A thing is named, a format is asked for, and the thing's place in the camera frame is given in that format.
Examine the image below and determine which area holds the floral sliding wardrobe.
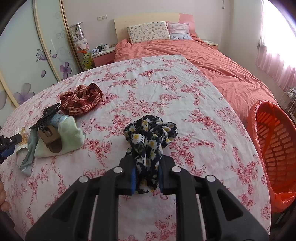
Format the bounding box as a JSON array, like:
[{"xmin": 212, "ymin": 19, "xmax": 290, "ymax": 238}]
[{"xmin": 1, "ymin": 1, "xmax": 81, "ymax": 125}]

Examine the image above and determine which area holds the person's left hand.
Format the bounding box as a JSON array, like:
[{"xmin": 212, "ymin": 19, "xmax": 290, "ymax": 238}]
[{"xmin": 0, "ymin": 180, "xmax": 10, "ymax": 212}]

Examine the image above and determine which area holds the black mesh mat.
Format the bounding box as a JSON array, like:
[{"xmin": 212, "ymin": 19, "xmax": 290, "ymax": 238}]
[{"xmin": 30, "ymin": 102, "xmax": 61, "ymax": 131}]

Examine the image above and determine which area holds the yellow white snack wrapper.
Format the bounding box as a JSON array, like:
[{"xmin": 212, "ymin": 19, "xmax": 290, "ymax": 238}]
[{"xmin": 15, "ymin": 126, "xmax": 29, "ymax": 153}]

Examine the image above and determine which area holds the white wire rack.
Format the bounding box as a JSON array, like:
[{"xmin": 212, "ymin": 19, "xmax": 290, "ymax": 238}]
[{"xmin": 279, "ymin": 87, "xmax": 295, "ymax": 118}]

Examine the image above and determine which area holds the pink nightstand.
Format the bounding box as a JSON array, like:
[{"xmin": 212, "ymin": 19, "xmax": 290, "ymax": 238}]
[
  {"xmin": 203, "ymin": 40, "xmax": 219, "ymax": 50},
  {"xmin": 91, "ymin": 47, "xmax": 115, "ymax": 67}
]

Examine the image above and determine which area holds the grey green sock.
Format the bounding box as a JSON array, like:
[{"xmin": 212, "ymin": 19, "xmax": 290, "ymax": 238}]
[{"xmin": 16, "ymin": 129, "xmax": 38, "ymax": 177}]

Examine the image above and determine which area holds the beige pink headboard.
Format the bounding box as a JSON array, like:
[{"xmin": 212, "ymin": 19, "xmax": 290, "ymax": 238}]
[{"xmin": 113, "ymin": 12, "xmax": 196, "ymax": 44}]

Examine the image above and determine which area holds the green frog plush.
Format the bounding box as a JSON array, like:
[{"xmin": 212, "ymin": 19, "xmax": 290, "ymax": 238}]
[{"xmin": 81, "ymin": 51, "xmax": 95, "ymax": 70}]

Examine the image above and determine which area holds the pink left nightstand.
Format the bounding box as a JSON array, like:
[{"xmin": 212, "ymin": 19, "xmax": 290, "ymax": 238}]
[{"xmin": 91, "ymin": 47, "xmax": 115, "ymax": 67}]

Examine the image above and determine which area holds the white wall socket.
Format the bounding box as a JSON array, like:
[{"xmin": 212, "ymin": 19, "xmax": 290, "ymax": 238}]
[{"xmin": 97, "ymin": 15, "xmax": 107, "ymax": 21}]

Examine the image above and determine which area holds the clear tube of plush toys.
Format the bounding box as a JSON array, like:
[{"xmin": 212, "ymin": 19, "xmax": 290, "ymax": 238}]
[{"xmin": 70, "ymin": 22, "xmax": 91, "ymax": 70}]

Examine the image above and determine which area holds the pink right nightstand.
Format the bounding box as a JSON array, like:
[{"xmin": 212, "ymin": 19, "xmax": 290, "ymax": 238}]
[{"xmin": 203, "ymin": 40, "xmax": 219, "ymax": 50}]

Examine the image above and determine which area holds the pink window curtain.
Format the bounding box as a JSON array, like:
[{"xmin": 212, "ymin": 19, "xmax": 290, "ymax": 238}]
[{"xmin": 256, "ymin": 1, "xmax": 295, "ymax": 90}]

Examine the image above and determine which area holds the light green towel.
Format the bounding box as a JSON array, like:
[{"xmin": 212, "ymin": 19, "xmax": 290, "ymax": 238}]
[{"xmin": 35, "ymin": 116, "xmax": 85, "ymax": 158}]

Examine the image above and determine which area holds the orange plastic laundry basket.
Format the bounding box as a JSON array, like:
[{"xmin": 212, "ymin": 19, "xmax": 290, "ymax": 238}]
[{"xmin": 247, "ymin": 100, "xmax": 295, "ymax": 212}]

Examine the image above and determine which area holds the salmon pink duvet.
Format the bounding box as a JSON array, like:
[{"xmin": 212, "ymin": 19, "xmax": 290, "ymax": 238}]
[{"xmin": 115, "ymin": 37, "xmax": 277, "ymax": 125}]

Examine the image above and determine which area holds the red floral tablecloth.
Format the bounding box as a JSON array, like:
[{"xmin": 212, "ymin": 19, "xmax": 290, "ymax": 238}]
[{"xmin": 1, "ymin": 55, "xmax": 271, "ymax": 237}]

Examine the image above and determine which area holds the pink striped pillow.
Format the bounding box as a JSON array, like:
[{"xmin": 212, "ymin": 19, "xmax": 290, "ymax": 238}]
[{"xmin": 166, "ymin": 21, "xmax": 192, "ymax": 40}]

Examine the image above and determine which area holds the black floral scrunchie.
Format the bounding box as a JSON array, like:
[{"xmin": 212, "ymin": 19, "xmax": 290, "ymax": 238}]
[{"xmin": 124, "ymin": 115, "xmax": 178, "ymax": 194}]

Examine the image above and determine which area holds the light blue cream tube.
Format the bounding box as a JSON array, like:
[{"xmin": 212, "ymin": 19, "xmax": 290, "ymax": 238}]
[{"xmin": 49, "ymin": 113, "xmax": 69, "ymax": 128}]

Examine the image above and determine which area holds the red plaid scrunchie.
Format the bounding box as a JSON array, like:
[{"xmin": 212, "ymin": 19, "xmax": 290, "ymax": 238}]
[{"xmin": 60, "ymin": 83, "xmax": 103, "ymax": 116}]

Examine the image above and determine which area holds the floral white pillow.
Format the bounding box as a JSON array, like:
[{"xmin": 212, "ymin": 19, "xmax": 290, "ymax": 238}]
[{"xmin": 127, "ymin": 21, "xmax": 170, "ymax": 44}]

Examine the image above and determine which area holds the white mug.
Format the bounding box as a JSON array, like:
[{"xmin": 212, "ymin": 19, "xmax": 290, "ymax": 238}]
[{"xmin": 102, "ymin": 44, "xmax": 109, "ymax": 51}]

